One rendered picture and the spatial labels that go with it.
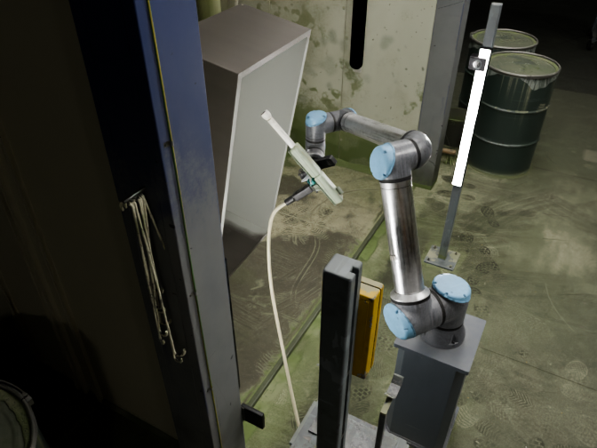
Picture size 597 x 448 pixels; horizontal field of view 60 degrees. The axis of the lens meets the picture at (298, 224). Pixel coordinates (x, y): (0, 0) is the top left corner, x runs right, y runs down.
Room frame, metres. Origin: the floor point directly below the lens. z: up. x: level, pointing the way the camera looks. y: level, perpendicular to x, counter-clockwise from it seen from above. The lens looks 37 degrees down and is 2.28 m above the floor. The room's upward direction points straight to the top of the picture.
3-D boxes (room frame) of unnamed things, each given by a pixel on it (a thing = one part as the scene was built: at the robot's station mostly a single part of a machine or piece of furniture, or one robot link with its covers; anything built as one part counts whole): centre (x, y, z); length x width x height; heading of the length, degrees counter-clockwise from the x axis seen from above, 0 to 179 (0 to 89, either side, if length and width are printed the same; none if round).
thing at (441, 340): (1.47, -0.59, 0.69); 0.19 x 0.19 x 0.10
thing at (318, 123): (2.10, -0.09, 1.27); 0.12 x 0.09 x 0.12; 117
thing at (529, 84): (4.02, -1.76, 0.44); 0.59 x 0.58 x 0.89; 166
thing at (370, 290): (0.79, -0.11, 1.42); 0.12 x 0.06 x 0.26; 61
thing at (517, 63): (4.02, -1.76, 0.86); 0.54 x 0.54 x 0.01
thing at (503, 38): (4.67, -1.83, 0.86); 0.54 x 0.54 x 0.01
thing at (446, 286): (1.46, -0.59, 0.83); 0.17 x 0.15 x 0.18; 117
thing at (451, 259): (2.69, -0.98, 0.01); 0.20 x 0.20 x 0.01; 61
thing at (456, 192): (2.69, -0.98, 0.82); 0.05 x 0.05 x 1.64; 61
